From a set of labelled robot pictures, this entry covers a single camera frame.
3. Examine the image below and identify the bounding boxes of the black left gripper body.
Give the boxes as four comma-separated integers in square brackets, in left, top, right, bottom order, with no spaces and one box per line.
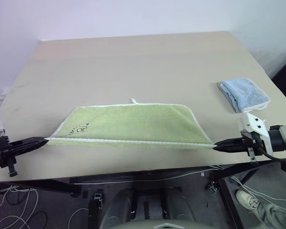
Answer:
[0,135,20,177]

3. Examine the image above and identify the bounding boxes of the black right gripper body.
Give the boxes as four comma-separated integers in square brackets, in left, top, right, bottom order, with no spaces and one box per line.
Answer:
[241,131,266,163]

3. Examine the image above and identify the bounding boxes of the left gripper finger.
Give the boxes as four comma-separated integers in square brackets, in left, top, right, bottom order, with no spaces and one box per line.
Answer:
[13,136,50,147]
[13,140,50,156]

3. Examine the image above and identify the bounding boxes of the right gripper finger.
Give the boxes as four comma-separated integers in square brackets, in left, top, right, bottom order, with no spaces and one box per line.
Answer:
[213,143,248,154]
[214,137,244,148]

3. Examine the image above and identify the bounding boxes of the green towel with white trim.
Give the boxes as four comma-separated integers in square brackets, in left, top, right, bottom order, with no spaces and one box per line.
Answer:
[48,98,215,150]

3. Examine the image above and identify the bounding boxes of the folded blue towel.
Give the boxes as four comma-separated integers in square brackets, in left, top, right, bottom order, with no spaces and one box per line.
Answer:
[218,77,271,114]

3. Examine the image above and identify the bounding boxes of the white sneaker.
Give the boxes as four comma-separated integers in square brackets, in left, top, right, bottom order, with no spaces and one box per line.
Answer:
[235,189,262,211]

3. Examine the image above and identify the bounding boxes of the grey-green trouser leg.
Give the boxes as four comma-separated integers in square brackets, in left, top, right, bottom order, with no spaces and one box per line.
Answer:
[253,200,286,229]

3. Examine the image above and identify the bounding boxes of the grey right robot leg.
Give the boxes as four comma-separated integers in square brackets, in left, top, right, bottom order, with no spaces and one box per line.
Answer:
[160,187,196,229]

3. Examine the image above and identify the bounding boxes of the grey robot leg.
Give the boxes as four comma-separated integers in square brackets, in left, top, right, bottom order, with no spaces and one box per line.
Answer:
[160,187,196,229]
[101,187,137,229]

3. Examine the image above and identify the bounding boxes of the grey left robot leg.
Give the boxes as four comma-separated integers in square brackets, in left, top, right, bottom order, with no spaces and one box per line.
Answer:
[101,187,137,229]

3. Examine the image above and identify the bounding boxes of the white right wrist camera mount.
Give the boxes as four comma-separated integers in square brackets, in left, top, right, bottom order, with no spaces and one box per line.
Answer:
[239,112,272,155]

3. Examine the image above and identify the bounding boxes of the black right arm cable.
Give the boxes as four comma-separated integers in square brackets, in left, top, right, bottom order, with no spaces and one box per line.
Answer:
[259,143,286,160]

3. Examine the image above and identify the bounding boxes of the white floor cables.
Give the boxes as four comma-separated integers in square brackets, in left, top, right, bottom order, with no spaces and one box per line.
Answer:
[229,175,286,201]

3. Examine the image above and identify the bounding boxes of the black table frame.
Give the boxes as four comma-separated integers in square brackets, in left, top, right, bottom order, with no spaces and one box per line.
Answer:
[0,159,281,229]

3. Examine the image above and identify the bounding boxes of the white floor cable tangle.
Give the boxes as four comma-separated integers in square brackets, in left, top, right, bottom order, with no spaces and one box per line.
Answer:
[0,183,49,229]

